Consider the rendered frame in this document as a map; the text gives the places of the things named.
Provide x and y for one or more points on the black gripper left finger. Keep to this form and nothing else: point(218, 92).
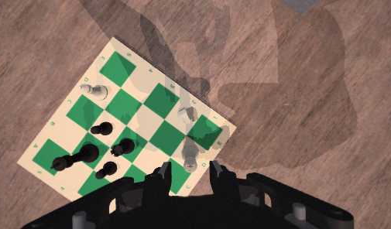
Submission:
point(92, 209)

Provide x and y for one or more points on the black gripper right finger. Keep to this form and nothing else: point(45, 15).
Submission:
point(299, 208)

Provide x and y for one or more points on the green and cream chessboard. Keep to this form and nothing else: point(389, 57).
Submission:
point(141, 105)

